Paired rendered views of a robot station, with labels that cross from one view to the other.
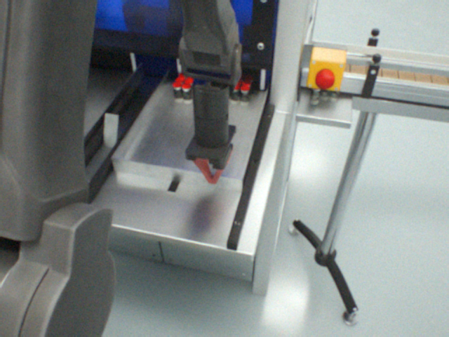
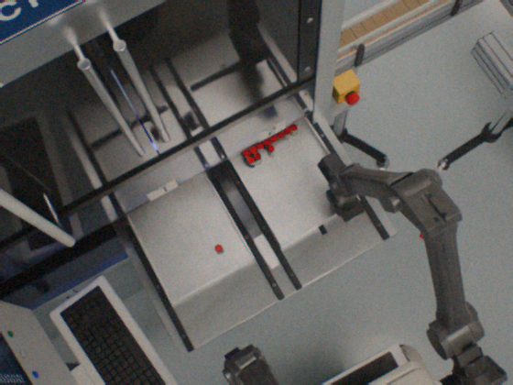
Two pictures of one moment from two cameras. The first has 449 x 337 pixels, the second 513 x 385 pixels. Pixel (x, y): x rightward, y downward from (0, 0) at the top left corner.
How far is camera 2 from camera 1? 1.37 m
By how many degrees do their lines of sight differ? 33
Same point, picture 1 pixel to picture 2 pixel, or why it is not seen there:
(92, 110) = (210, 220)
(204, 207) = (351, 227)
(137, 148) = (274, 224)
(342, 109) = not seen: hidden behind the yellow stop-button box
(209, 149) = (353, 209)
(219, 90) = not seen: hidden behind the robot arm
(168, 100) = (244, 170)
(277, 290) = not seen: hidden behind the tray
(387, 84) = (369, 50)
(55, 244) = (474, 316)
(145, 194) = (315, 247)
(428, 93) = (396, 38)
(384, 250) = (366, 86)
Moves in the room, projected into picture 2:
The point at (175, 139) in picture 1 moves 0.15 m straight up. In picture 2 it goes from (287, 198) to (286, 182)
